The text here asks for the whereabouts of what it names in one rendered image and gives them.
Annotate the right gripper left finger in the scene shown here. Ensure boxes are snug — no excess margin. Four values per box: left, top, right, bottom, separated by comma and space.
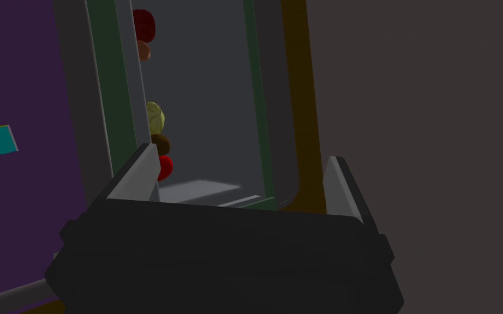
105, 142, 161, 203

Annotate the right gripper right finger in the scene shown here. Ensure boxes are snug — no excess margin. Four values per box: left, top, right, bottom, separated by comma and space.
322, 155, 375, 226

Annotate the bright red round fruit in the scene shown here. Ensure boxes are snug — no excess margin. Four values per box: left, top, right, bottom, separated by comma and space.
157, 155, 175, 183

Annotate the brown round fruit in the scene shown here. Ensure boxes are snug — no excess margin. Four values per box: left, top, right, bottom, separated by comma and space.
151, 133, 171, 158

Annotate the yellow-green lettuce head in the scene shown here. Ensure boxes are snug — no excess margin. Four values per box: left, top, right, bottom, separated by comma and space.
146, 101, 166, 136

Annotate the grey fridge with green seal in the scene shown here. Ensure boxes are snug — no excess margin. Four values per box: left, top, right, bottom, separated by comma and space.
52, 0, 327, 215

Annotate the orange-brown round fruit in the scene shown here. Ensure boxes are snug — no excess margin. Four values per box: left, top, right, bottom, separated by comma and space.
137, 40, 152, 62

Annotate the dark red round fruit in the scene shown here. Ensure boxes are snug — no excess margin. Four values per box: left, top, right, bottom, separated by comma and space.
132, 8, 157, 44

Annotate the purple fridge door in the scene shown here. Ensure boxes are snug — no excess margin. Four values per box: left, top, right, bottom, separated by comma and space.
0, 0, 88, 306

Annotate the grey bar door handle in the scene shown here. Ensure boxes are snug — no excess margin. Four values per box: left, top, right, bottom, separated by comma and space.
0, 278, 60, 314

